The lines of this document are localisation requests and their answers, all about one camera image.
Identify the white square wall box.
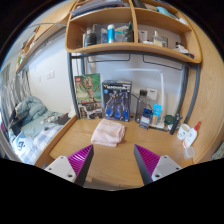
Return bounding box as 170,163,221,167
146,87,158,101

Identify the black flat tablet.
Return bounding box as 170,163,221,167
54,113,71,126

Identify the small dark blue box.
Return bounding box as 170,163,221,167
139,107,153,130

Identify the black electric shaver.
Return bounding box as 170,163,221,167
169,113,184,136

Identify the light blue duvet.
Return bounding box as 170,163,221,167
14,96,48,126

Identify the grey metal desk frame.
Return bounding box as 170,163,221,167
66,51,201,125

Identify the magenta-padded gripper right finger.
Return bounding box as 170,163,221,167
133,144,183,186

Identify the pink towel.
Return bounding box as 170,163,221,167
90,118,127,148

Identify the bed with checked sheet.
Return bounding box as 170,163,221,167
0,96,73,166

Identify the white bottle with red cap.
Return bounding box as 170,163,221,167
182,121,202,149

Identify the long wooden overhead shelf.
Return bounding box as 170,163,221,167
14,9,73,74

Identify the grey patterned curtain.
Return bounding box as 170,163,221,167
0,66,33,118

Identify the dark transparent water bottle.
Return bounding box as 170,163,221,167
134,89,148,124

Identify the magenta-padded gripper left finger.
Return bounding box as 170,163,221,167
43,144,95,187

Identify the clear plastic cup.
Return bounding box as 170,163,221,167
183,145,196,160

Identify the white mug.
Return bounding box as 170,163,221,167
176,123,191,141

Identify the tree figure toy box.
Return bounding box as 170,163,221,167
74,73,104,120

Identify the light blue card package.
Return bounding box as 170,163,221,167
151,103,163,126

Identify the dark green round container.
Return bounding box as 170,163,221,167
164,114,177,127

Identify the wooden shelf unit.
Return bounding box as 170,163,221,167
64,0,203,64

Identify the blue robot model kit box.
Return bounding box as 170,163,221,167
101,79,133,123

